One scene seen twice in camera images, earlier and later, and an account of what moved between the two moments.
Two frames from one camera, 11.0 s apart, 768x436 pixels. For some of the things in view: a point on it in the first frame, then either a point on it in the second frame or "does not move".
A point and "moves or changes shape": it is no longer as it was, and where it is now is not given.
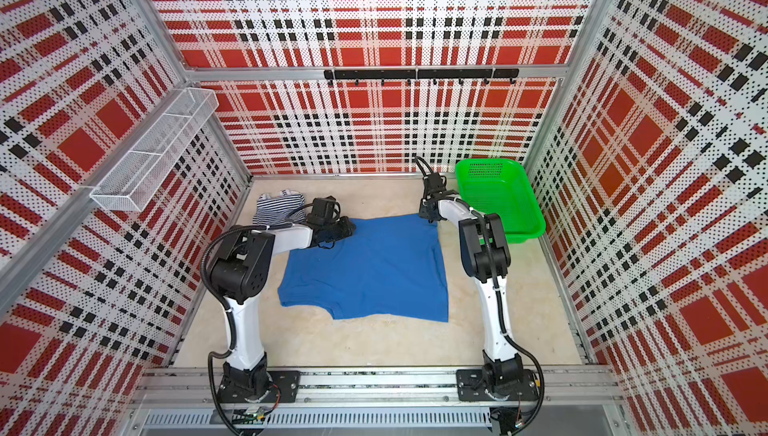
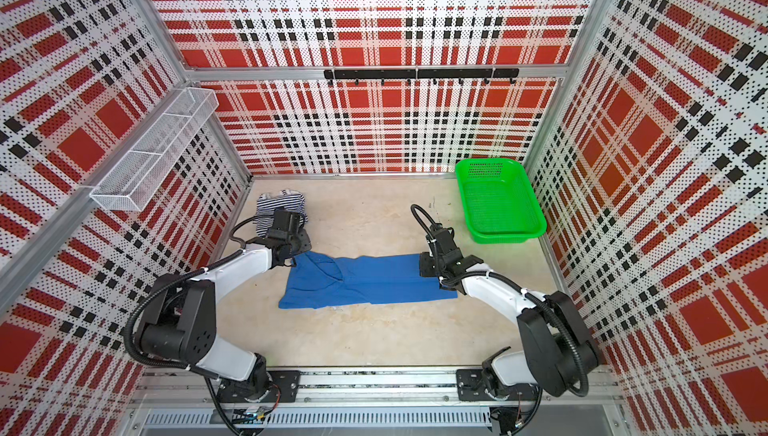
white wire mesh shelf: x=141 y=170 does not move
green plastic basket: x=500 y=186 does not move
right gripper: x=425 y=208 → x=425 y=259
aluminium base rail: x=575 y=399 does not move
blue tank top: x=388 y=268 moves or changes shape
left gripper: x=346 y=230 → x=306 y=244
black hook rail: x=423 y=74 does not move
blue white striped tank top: x=273 y=210 does not move
